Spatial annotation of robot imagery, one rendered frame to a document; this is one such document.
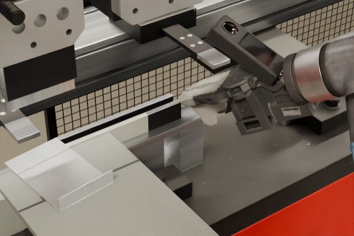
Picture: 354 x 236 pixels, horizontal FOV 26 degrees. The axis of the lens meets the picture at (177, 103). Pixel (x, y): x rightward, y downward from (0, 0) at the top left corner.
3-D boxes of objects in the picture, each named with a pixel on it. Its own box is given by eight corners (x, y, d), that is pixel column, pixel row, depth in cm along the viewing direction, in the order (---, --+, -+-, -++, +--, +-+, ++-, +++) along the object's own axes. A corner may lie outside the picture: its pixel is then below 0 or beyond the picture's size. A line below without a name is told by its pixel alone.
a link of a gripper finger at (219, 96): (192, 110, 111) (242, 98, 106) (187, 102, 111) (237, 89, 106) (205, 94, 115) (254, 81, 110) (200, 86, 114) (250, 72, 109)
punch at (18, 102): (10, 116, 99) (0, 52, 93) (3, 109, 100) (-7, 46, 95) (78, 91, 104) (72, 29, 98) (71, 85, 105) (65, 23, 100)
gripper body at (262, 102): (237, 137, 111) (310, 122, 104) (210, 88, 108) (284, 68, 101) (255, 109, 117) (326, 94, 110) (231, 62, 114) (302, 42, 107)
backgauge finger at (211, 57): (192, 84, 123) (192, 57, 120) (108, 20, 140) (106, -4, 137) (249, 61, 128) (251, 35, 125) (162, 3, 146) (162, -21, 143)
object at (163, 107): (65, 165, 108) (63, 148, 106) (55, 155, 110) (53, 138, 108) (180, 118, 117) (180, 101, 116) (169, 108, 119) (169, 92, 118)
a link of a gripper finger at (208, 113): (184, 136, 117) (234, 125, 111) (166, 104, 115) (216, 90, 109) (192, 125, 119) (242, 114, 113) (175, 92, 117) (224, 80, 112)
